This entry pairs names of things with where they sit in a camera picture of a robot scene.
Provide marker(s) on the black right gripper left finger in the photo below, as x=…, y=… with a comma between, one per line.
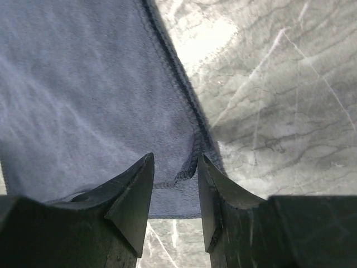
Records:
x=104, y=227

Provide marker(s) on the blue grey cloth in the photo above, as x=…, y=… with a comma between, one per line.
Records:
x=87, y=89

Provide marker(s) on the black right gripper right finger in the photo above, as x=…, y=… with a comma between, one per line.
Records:
x=243, y=230

